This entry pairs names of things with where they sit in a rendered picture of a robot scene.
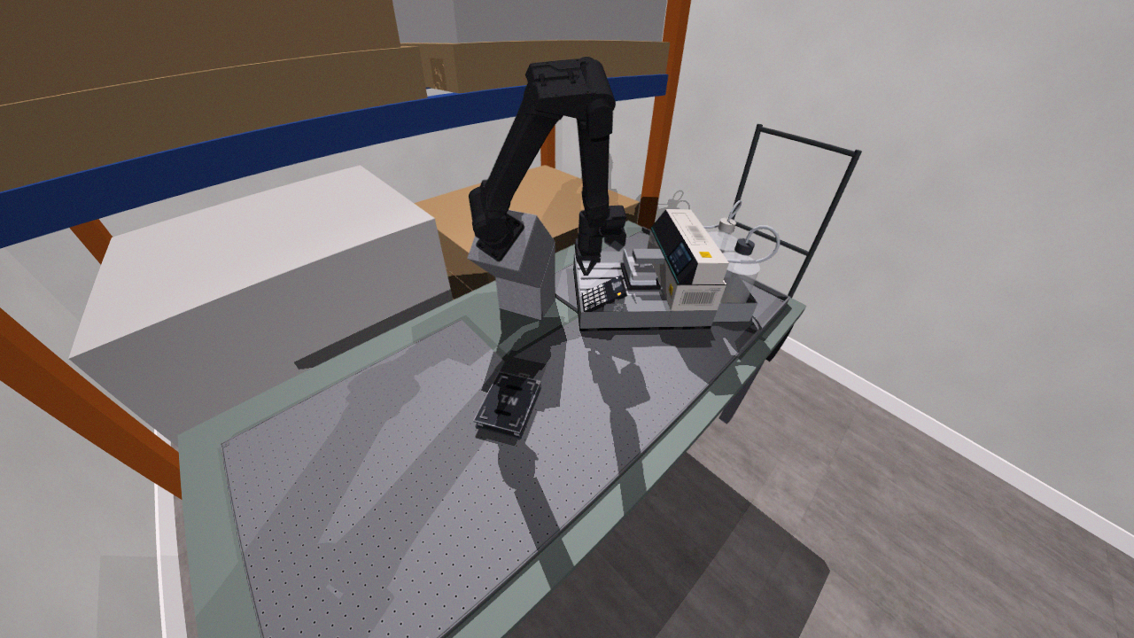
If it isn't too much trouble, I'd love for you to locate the clear bottle with grey cap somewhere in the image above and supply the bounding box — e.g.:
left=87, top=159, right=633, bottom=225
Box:
left=708, top=218, right=738, bottom=253

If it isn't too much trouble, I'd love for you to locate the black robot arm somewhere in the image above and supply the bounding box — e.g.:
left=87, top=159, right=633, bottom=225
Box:
left=469, top=57, right=626, bottom=261

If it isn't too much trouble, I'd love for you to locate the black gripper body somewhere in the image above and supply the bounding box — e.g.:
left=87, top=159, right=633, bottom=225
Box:
left=575, top=231, right=601, bottom=263

